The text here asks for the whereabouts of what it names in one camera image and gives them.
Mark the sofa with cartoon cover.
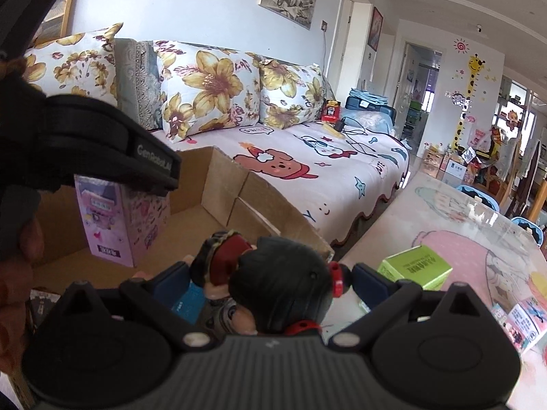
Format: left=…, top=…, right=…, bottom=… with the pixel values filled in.
left=170, top=123, right=409, bottom=244

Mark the open cardboard box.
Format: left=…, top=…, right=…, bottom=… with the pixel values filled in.
left=34, top=147, right=334, bottom=294

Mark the floral cushion middle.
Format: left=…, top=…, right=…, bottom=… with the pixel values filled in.
left=153, top=40, right=261, bottom=142

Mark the floral cushion far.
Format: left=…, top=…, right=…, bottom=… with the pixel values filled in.
left=259, top=59, right=324, bottom=129

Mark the green medicine box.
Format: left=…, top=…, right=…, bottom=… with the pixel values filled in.
left=377, top=245, right=452, bottom=291

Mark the blue book-shaped box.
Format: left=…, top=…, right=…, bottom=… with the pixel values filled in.
left=172, top=282, right=206, bottom=325

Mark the giraffe height chart sticker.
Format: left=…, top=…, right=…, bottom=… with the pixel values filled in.
left=451, top=54, right=485, bottom=152

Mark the white pink barcode box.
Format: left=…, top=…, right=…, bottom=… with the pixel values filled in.
left=508, top=296, right=546, bottom=351

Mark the pink anime girl box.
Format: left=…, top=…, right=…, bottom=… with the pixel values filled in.
left=491, top=303, right=530, bottom=354

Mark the floral cushion near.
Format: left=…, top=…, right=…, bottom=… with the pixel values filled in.
left=23, top=23, right=122, bottom=106

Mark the red snack box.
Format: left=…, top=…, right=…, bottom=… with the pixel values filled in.
left=321, top=100, right=340, bottom=123

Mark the pink patterned toy box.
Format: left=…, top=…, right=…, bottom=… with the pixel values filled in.
left=74, top=175, right=171, bottom=268

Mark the floral cushion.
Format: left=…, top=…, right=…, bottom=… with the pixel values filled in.
left=259, top=59, right=324, bottom=129
left=23, top=23, right=122, bottom=106
left=153, top=40, right=261, bottom=142

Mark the black-haired doll figure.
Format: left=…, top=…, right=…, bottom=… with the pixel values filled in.
left=186, top=231, right=352, bottom=340

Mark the red framed picture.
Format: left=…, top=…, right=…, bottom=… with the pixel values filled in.
left=367, top=6, right=384, bottom=52

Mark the grey green cushion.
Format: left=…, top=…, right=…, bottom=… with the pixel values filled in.
left=114, top=38, right=163, bottom=131

